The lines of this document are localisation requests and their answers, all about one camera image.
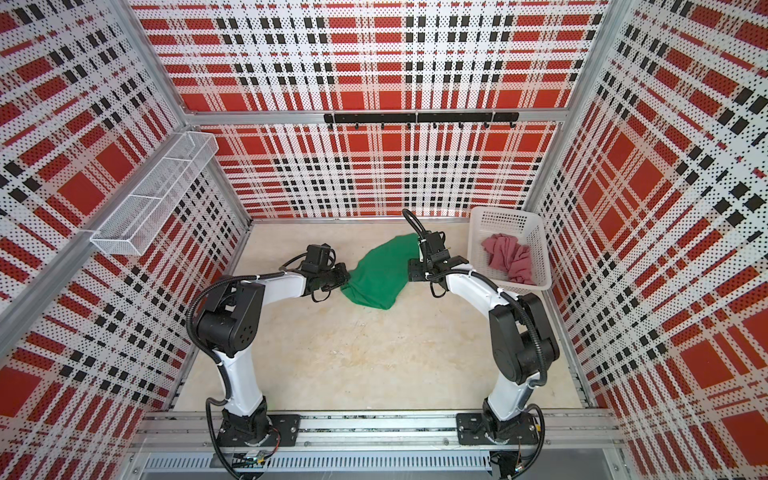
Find green tank top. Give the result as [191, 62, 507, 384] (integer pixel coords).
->
[341, 233, 419, 310]

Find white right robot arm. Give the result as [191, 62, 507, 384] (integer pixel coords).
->
[409, 230, 560, 444]

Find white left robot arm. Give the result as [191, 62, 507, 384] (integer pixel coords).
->
[186, 243, 350, 446]

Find maroon crumpled tank top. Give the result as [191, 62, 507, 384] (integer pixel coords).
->
[481, 233, 534, 285]

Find white perforated plastic basket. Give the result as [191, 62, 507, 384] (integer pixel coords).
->
[468, 207, 552, 292]

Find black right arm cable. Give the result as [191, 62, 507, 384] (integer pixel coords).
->
[401, 208, 548, 388]

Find black wall hook rail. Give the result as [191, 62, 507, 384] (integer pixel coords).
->
[323, 111, 520, 128]

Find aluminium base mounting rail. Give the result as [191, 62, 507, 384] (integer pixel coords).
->
[130, 409, 624, 453]

